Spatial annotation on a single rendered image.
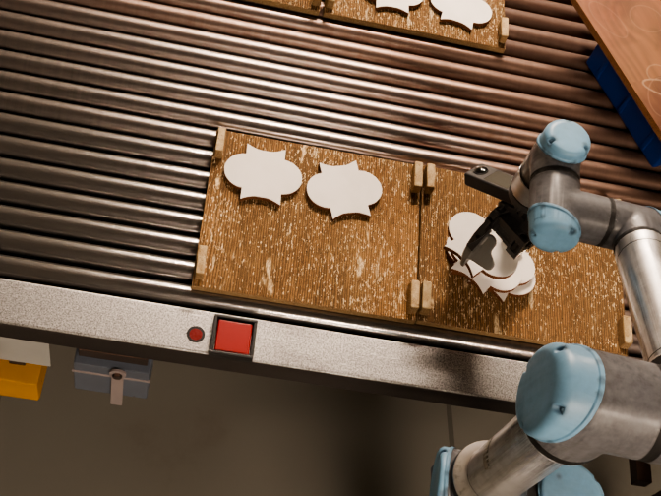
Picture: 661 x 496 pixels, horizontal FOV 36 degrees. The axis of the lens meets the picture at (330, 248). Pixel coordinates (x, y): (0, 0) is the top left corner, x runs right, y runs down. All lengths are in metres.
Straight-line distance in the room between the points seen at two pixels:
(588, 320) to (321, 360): 0.53
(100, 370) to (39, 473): 0.83
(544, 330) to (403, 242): 0.31
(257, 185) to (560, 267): 0.61
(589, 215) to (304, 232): 0.59
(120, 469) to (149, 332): 0.92
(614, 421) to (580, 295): 0.83
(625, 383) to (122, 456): 1.69
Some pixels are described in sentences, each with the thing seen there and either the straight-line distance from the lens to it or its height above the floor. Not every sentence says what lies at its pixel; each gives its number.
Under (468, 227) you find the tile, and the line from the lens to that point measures 1.82.
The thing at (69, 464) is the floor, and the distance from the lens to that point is 2.64.
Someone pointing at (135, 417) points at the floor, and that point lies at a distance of 2.68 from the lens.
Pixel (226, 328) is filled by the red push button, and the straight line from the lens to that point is 1.76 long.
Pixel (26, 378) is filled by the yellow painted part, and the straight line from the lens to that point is 1.96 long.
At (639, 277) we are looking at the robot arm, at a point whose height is 1.42.
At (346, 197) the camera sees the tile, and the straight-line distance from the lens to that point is 1.92.
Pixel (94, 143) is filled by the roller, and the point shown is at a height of 0.91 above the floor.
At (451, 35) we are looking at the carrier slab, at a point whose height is 0.94.
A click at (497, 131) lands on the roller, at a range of 2.16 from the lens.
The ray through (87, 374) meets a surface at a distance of 1.87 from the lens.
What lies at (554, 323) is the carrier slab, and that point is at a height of 0.94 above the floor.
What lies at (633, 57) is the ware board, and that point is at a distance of 2.26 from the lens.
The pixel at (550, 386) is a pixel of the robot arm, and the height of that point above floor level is 1.52.
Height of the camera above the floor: 2.51
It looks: 58 degrees down
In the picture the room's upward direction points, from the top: 22 degrees clockwise
